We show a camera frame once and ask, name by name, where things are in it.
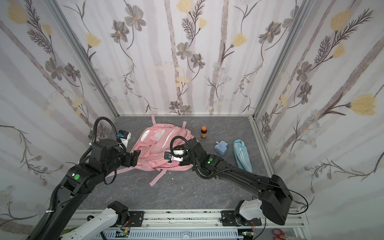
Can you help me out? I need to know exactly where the light blue ink bottle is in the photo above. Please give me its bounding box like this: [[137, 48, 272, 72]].
[[214, 141, 229, 156]]

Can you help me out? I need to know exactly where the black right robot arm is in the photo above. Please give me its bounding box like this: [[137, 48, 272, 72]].
[[170, 136, 309, 226]]

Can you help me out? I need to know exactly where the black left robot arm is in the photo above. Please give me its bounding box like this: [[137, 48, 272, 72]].
[[28, 117, 140, 240]]

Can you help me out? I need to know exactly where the small brown orange-capped bottle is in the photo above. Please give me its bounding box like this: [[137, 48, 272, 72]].
[[201, 126, 208, 139]]

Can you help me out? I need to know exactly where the pink student backpack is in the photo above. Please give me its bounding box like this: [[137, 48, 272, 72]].
[[117, 115, 194, 186]]

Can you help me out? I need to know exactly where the aluminium mounting rail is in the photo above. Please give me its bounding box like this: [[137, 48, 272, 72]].
[[56, 191, 304, 240]]

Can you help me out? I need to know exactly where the light blue cloth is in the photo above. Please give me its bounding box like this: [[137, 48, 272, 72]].
[[234, 139, 253, 173]]

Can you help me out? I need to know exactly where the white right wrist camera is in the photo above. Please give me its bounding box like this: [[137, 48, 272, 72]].
[[164, 150, 185, 163]]

